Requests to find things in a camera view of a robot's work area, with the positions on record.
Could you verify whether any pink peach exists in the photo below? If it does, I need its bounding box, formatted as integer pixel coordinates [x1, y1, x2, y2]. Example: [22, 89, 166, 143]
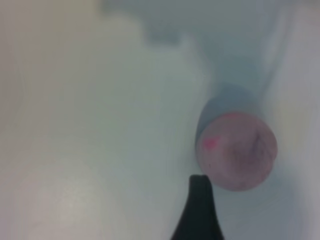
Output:
[196, 111, 279, 193]

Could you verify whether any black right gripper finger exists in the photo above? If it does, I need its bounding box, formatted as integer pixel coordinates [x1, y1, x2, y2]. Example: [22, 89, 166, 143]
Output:
[169, 174, 224, 240]

